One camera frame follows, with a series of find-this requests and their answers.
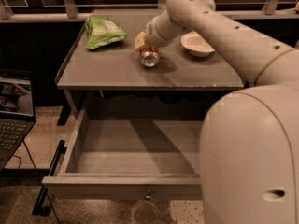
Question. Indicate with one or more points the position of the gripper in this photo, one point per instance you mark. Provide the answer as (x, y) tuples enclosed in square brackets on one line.
[(151, 37)]

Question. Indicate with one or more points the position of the red coke can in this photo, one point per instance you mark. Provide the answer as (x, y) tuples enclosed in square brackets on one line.
[(149, 57)]

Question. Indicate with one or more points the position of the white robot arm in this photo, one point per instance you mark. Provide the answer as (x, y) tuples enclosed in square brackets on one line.
[(249, 141)]

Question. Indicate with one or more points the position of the grey cabinet with top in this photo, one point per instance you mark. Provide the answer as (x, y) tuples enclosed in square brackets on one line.
[(117, 67)]

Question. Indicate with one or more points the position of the open grey top drawer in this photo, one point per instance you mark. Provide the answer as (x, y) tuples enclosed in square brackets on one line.
[(119, 159)]

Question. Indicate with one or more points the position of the metal drawer knob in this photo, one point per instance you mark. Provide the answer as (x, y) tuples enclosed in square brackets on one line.
[(148, 195)]

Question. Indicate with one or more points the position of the green chip bag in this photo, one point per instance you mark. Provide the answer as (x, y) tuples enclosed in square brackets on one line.
[(102, 31)]

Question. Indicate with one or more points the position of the white bowl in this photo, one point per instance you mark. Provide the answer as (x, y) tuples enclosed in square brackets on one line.
[(196, 45)]

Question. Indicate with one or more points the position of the metal window railing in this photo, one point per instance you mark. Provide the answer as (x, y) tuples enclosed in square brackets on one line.
[(78, 8)]

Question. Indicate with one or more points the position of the black laptop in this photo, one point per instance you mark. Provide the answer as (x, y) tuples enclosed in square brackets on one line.
[(17, 111)]

